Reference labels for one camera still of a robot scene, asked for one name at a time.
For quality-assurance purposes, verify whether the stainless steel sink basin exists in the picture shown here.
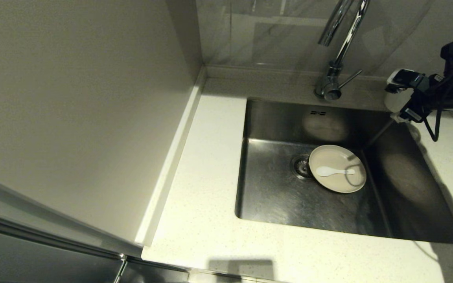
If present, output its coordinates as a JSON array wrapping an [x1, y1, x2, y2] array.
[[234, 97, 453, 245]]

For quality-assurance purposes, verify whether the grey under-counter cabinet front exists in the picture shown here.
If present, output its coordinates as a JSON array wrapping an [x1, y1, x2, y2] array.
[[116, 257, 190, 283]]

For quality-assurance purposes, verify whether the white ceramic soup spoon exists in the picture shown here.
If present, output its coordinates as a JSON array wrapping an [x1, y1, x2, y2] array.
[[315, 165, 356, 177]]

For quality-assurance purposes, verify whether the chrome kitchen faucet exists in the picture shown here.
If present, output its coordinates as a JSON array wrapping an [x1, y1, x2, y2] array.
[[314, 0, 371, 101]]

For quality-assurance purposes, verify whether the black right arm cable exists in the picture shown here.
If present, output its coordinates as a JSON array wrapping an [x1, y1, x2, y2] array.
[[422, 68, 453, 142]]

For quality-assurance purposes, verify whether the grey tall cabinet door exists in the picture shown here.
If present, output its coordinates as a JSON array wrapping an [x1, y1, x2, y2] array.
[[0, 208, 127, 283]]

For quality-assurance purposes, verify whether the white bowl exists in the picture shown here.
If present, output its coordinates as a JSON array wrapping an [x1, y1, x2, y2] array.
[[383, 90, 411, 115]]

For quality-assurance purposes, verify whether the white black wrist camera box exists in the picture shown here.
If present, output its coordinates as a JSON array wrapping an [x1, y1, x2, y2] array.
[[385, 69, 426, 94]]

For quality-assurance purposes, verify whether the beige tall cabinet side panel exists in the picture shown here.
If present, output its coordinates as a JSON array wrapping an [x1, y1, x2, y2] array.
[[0, 0, 207, 258]]

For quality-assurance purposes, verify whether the round metal drain strainer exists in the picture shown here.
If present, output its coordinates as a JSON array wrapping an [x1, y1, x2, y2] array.
[[290, 154, 314, 180]]

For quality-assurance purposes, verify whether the beige round plate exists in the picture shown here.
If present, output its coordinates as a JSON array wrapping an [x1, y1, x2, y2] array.
[[308, 144, 367, 193]]

